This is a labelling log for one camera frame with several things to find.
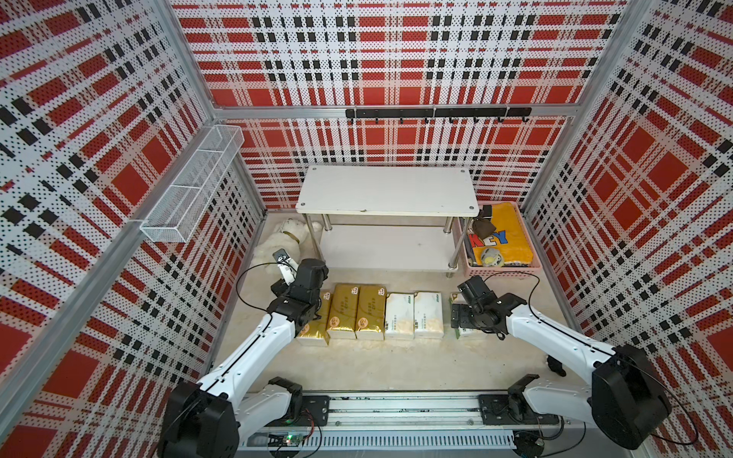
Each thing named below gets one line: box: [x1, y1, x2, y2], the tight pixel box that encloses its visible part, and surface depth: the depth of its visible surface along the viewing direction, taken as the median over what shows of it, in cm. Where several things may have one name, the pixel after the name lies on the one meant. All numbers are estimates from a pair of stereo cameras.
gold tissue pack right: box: [354, 285, 387, 341], surface depth 88 cm
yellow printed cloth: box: [469, 202, 534, 266], surface depth 103 cm
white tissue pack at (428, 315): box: [413, 291, 445, 339], surface depth 88 cm
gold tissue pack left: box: [295, 289, 334, 348], surface depth 84 cm
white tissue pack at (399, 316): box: [383, 292, 416, 341], surface depth 88 cm
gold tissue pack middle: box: [325, 282, 360, 340], surface depth 87 cm
